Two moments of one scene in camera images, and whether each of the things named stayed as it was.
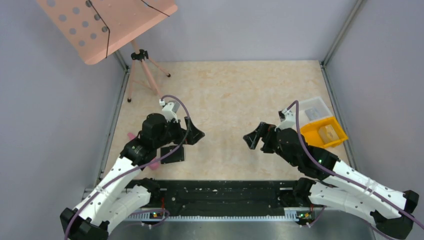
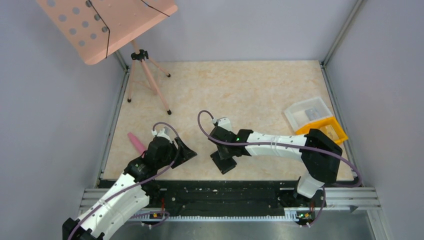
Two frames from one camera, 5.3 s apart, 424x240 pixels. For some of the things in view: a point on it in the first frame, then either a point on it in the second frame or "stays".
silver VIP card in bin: (312, 113) stays
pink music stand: (94, 28) stays
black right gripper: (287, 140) -> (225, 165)
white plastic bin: (310, 110) stays
